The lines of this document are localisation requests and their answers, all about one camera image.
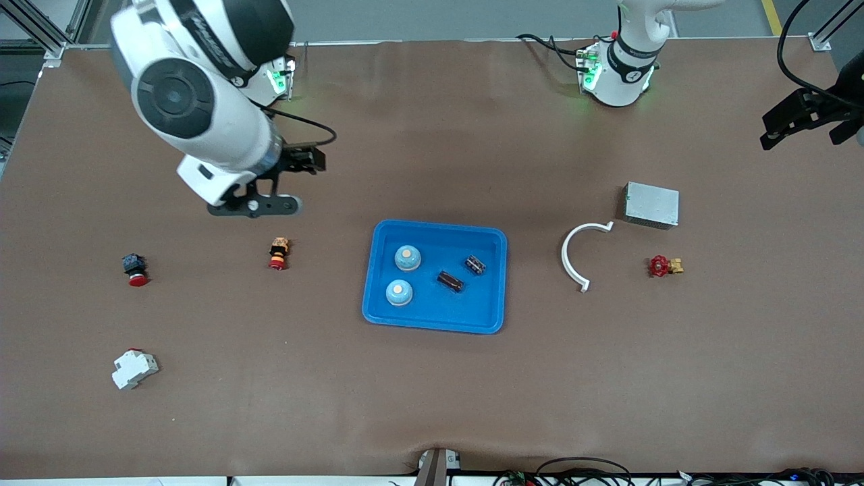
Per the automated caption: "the blue plastic tray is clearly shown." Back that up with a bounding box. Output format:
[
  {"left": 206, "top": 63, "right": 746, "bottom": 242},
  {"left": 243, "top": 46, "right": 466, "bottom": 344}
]
[{"left": 362, "top": 219, "right": 508, "bottom": 335}]

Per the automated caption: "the red push button black body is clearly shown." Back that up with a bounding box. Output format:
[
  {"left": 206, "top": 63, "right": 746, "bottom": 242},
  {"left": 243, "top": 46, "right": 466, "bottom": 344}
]
[{"left": 121, "top": 253, "right": 150, "bottom": 288}]

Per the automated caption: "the grey metal power supply box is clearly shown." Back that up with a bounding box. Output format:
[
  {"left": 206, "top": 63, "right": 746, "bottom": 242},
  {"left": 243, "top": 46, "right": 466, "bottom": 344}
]
[{"left": 623, "top": 182, "right": 680, "bottom": 231}]

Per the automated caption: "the white circuit breaker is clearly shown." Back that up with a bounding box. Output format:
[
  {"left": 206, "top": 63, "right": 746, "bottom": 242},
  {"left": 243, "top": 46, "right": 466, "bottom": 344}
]
[{"left": 111, "top": 349, "right": 160, "bottom": 391}]

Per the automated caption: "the brown table cover mat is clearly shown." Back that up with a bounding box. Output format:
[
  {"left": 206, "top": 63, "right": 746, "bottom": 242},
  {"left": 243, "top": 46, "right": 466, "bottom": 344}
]
[{"left": 0, "top": 37, "right": 864, "bottom": 480}]

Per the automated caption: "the white curved plastic clamp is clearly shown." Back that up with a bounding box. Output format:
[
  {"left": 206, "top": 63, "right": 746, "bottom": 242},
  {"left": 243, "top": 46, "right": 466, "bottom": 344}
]
[{"left": 561, "top": 221, "right": 615, "bottom": 293}]

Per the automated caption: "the aluminium frame post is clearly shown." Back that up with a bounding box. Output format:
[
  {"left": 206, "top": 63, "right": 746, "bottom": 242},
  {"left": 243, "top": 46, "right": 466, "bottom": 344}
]
[
  {"left": 0, "top": 0, "right": 92, "bottom": 68},
  {"left": 809, "top": 0, "right": 864, "bottom": 52}
]

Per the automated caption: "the red handle brass valve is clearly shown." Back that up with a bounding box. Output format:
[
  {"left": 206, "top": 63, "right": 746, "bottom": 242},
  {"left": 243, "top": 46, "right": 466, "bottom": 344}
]
[{"left": 649, "top": 254, "right": 684, "bottom": 278}]

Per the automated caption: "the black arm base cable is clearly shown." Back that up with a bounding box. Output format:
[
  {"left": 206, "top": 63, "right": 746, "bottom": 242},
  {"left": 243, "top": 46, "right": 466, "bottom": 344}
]
[{"left": 516, "top": 32, "right": 588, "bottom": 72}]

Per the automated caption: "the grey metal bracket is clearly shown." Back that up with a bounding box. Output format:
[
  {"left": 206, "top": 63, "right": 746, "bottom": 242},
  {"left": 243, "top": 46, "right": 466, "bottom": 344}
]
[{"left": 415, "top": 448, "right": 463, "bottom": 486}]

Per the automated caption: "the black cable bundle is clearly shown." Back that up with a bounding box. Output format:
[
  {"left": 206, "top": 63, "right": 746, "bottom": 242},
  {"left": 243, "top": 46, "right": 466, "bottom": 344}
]
[{"left": 491, "top": 457, "right": 864, "bottom": 486}]

